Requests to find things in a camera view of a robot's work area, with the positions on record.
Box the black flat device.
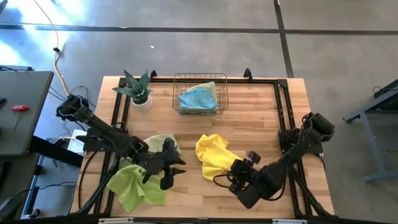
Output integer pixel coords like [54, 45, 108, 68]
[0, 64, 34, 72]

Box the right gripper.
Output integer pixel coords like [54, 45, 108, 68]
[228, 151, 262, 195]

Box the yellow microfiber towel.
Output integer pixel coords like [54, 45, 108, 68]
[195, 134, 243, 181]

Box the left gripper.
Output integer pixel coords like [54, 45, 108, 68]
[146, 138, 187, 191]

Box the potted plant in white pot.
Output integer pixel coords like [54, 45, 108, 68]
[112, 69, 154, 111]

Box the lime green microfiber towel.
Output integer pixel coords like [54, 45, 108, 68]
[106, 164, 167, 213]

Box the blue-grey metal stand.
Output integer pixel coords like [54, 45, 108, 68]
[343, 79, 398, 184]

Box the red-handled tool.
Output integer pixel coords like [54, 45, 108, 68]
[9, 105, 30, 131]

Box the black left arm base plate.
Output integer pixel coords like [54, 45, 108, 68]
[75, 127, 125, 153]

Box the pale green microfiber towel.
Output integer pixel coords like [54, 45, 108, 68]
[185, 81, 218, 96]
[119, 133, 183, 170]

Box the silver frame end plate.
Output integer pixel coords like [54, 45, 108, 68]
[272, 219, 308, 224]
[98, 217, 134, 224]

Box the grey side table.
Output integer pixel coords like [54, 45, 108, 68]
[0, 70, 54, 156]

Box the wire mesh basket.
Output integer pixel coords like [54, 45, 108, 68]
[172, 73, 229, 115]

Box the black aluminium table frame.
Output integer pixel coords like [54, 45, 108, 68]
[70, 67, 335, 223]

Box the black diagonal beam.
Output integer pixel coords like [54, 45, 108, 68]
[28, 135, 84, 168]

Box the yellow extension cable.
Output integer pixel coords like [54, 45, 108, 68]
[32, 0, 72, 98]

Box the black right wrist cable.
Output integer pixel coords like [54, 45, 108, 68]
[213, 172, 238, 189]

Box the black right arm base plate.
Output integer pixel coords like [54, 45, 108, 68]
[279, 129, 324, 155]

